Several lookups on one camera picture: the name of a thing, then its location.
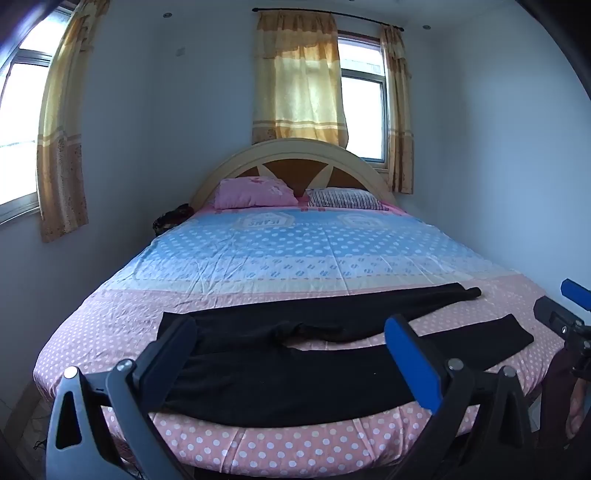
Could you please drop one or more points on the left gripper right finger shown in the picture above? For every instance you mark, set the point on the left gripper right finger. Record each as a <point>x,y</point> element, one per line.
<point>479,426</point>

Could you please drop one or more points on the yellow curtain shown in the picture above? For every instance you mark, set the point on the yellow curtain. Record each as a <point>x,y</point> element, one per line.
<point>60,186</point>
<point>400,138</point>
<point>298,78</point>

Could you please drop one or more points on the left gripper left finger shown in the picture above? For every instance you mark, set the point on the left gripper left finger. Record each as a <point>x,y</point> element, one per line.
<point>79,443</point>

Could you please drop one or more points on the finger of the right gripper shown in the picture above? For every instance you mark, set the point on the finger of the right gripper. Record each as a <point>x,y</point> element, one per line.
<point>558,319</point>
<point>576,293</point>

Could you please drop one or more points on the yellow left curtain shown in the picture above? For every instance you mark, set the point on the yellow left curtain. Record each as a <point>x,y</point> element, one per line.
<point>60,186</point>

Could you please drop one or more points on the yellow centre curtain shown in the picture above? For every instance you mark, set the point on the yellow centre curtain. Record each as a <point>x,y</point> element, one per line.
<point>298,78</point>

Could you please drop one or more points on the polka dot bed sheet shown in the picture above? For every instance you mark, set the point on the polka dot bed sheet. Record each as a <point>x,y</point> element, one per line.
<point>220,259</point>

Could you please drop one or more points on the left window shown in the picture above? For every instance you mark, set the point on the left window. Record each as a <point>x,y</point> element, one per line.
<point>22,85</point>

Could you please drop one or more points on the striped pillow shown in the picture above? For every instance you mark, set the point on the striped pillow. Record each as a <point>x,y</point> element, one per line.
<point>343,198</point>

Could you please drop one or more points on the cream arched wooden headboard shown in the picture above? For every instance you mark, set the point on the cream arched wooden headboard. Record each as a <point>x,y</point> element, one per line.
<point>301,164</point>

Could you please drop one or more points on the black bag beside bed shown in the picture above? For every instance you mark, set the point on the black bag beside bed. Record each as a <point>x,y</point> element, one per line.
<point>172,219</point>

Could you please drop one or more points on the yellow right curtain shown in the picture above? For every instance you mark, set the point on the yellow right curtain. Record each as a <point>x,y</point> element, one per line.
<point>400,138</point>

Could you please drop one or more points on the window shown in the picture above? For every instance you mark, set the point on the window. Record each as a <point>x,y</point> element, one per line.
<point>364,95</point>
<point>22,85</point>

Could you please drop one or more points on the pink pillow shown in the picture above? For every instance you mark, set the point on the pink pillow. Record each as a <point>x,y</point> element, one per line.
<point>253,191</point>

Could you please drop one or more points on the centre window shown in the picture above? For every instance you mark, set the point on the centre window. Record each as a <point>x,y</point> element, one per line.
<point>364,95</point>

